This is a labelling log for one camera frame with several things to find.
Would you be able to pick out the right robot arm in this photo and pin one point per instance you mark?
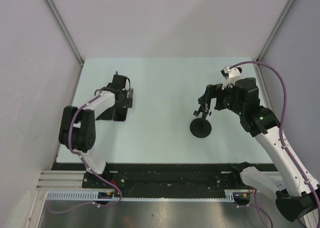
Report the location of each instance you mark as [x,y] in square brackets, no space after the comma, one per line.
[297,193]

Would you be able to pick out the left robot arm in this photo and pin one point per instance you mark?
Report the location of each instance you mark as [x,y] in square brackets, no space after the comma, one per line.
[78,124]

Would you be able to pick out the aluminium corner post right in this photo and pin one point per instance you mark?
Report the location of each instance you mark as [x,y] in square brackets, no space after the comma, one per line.
[276,28]

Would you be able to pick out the aluminium corner post left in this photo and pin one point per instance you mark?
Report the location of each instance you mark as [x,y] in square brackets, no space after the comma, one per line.
[51,6]

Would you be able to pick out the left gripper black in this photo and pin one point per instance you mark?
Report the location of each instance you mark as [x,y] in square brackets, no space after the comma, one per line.
[127,102]

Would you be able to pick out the white smartphone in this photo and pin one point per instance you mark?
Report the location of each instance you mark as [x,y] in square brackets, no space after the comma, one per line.
[108,114]

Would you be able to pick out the aluminium corner post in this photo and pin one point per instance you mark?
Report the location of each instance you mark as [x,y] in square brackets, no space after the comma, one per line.
[51,6]
[276,28]

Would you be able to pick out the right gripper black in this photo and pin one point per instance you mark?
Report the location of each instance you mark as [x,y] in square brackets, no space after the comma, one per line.
[213,91]

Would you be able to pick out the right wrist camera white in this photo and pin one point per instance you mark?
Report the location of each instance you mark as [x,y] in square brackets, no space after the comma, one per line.
[231,75]

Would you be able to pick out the purple smartphone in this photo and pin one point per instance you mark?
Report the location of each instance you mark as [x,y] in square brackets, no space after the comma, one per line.
[120,114]

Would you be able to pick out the black phone stand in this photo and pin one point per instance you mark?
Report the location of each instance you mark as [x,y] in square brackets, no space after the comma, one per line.
[200,127]

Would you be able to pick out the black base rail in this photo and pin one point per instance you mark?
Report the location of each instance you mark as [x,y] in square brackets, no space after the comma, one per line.
[176,180]

